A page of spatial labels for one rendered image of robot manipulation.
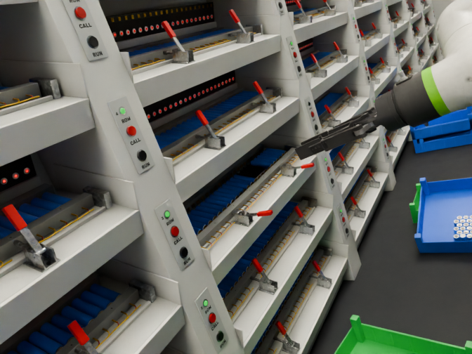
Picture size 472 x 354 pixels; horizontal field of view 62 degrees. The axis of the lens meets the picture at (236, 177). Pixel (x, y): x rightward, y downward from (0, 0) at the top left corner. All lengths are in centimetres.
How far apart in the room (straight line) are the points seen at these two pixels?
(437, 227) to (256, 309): 85
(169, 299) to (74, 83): 39
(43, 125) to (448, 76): 64
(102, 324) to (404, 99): 65
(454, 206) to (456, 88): 92
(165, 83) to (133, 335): 44
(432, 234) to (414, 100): 85
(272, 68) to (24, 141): 82
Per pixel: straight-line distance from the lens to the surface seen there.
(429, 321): 126
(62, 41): 64
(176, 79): 78
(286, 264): 107
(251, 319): 93
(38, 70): 70
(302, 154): 90
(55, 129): 60
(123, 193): 66
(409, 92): 79
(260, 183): 103
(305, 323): 117
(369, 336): 121
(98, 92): 65
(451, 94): 78
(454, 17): 87
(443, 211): 164
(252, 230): 90
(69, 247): 61
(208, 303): 78
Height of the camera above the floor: 82
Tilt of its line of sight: 16 degrees down
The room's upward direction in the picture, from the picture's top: 20 degrees counter-clockwise
